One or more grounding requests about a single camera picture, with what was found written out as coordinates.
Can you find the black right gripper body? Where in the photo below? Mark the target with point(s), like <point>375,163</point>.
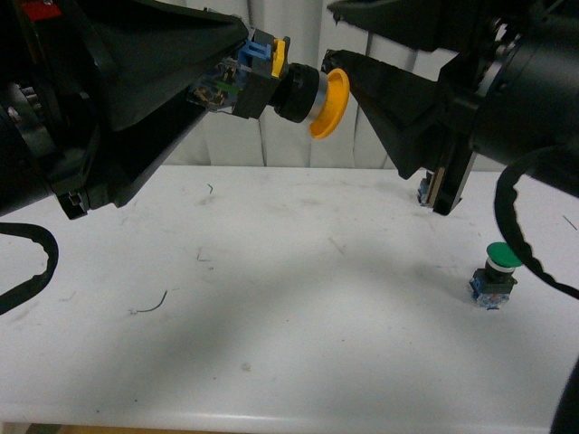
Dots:
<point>458,85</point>

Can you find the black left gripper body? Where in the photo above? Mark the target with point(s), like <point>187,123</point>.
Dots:
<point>61,124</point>

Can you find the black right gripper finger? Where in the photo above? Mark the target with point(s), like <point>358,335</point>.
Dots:
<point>401,107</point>
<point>423,25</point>

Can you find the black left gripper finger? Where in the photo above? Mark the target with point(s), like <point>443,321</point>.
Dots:
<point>137,152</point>
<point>155,51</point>

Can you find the yellow mushroom push button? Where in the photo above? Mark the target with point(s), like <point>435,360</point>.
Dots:
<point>258,75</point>

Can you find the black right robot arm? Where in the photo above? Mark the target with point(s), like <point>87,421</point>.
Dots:
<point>511,88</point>

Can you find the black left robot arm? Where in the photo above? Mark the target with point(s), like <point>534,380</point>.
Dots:
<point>97,186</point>

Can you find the green mushroom push button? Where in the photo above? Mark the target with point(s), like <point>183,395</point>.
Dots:
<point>492,285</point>

